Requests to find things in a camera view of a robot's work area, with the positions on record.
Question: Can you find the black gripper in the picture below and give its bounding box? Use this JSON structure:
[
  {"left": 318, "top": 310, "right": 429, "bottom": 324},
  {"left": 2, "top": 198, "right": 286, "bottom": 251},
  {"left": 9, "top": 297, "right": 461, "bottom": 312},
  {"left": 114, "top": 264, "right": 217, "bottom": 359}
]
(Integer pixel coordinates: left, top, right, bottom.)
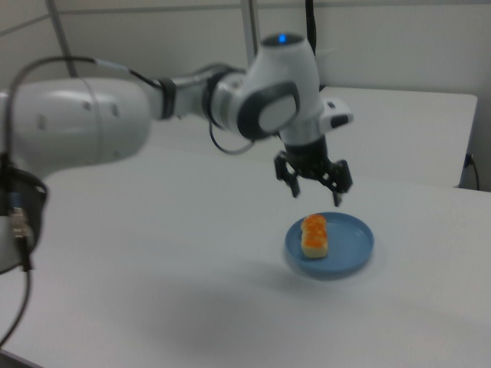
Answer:
[{"left": 273, "top": 134, "right": 354, "bottom": 209}]

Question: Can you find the orange glazed bread loaf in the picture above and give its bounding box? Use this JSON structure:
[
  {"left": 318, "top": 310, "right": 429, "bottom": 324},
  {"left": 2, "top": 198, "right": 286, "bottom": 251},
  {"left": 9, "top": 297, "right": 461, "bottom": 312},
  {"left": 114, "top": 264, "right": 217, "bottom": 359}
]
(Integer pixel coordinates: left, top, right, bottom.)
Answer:
[{"left": 300, "top": 213, "right": 330, "bottom": 261}]

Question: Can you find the blue round plate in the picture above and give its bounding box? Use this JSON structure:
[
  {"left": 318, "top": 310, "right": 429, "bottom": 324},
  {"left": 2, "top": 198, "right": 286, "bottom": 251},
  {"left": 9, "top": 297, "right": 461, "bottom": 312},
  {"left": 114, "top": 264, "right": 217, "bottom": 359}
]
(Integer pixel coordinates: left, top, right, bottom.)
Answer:
[{"left": 283, "top": 212, "right": 375, "bottom": 281}]

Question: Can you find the white side table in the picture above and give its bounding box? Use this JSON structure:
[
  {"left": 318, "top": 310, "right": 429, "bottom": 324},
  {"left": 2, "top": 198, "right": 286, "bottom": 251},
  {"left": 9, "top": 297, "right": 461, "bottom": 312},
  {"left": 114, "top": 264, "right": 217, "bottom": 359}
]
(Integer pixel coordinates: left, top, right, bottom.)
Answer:
[{"left": 318, "top": 86, "right": 479, "bottom": 189}]

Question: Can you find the blue looped wrist cable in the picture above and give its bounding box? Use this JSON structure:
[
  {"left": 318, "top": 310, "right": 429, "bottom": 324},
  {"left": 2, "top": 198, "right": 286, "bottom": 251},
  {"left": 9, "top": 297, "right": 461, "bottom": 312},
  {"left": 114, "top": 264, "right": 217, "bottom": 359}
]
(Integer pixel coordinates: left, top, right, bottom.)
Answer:
[{"left": 208, "top": 121, "right": 256, "bottom": 156}]

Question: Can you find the black cable at table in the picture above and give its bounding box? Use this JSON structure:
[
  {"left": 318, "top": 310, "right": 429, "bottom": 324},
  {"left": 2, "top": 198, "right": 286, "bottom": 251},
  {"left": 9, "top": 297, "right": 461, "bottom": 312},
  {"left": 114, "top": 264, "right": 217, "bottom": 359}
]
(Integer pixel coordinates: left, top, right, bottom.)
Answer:
[{"left": 464, "top": 152, "right": 481, "bottom": 191}]

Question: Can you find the grey partition post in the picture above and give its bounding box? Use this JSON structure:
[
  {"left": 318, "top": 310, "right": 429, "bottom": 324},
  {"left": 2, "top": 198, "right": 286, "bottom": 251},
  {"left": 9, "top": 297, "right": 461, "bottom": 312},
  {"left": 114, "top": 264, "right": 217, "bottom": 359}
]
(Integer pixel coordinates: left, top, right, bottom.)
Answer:
[
  {"left": 242, "top": 0, "right": 263, "bottom": 67},
  {"left": 44, "top": 0, "right": 79, "bottom": 80}
]

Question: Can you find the black cable with metal plug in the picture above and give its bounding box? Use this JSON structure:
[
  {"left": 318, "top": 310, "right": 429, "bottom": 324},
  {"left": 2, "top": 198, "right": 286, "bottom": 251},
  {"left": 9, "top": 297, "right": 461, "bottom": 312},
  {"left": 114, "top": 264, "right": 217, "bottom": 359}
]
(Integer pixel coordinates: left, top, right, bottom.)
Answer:
[{"left": 0, "top": 205, "right": 35, "bottom": 348}]

